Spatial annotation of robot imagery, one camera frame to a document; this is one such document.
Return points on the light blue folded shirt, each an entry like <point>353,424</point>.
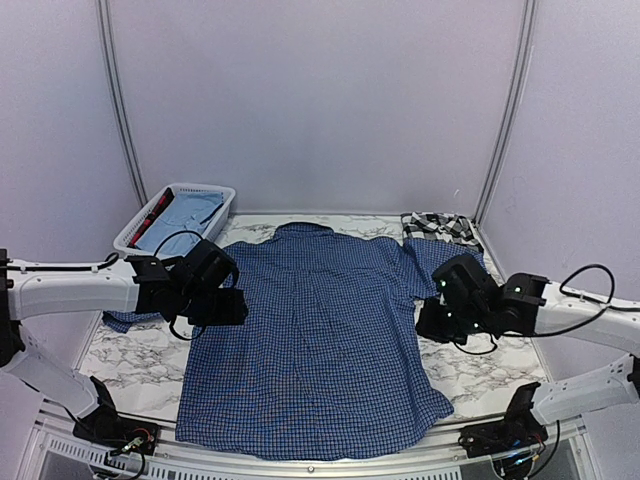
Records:
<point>179,228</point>

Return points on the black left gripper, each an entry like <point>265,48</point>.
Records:
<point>233,313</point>

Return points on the aluminium front rail frame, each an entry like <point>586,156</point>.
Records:
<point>54,453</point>

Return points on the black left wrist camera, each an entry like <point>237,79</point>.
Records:
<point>203,269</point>

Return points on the red black folded garment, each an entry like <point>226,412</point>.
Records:
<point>159,207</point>

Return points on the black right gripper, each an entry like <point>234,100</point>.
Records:
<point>428,327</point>

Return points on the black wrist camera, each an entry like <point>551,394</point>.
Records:
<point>203,269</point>
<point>465,285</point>

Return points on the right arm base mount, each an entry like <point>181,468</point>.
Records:
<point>499,436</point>

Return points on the blue checked shirt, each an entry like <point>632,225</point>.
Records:
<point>327,364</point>

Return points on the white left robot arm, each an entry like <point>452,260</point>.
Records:
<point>36,292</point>

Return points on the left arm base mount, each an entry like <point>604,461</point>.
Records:
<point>118,436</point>

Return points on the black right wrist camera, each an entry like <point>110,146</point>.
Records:
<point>465,285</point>

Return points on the left aluminium wall post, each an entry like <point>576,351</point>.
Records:
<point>117,98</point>

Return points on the white plastic basket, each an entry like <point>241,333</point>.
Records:
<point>211,232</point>

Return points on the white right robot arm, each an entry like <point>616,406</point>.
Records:
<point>588,342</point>

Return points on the aluminium wall post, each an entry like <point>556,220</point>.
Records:
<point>515,93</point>
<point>117,98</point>

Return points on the right aluminium wall post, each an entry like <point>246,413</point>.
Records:
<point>515,93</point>

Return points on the black white plaid shirt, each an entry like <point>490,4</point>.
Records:
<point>445,227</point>

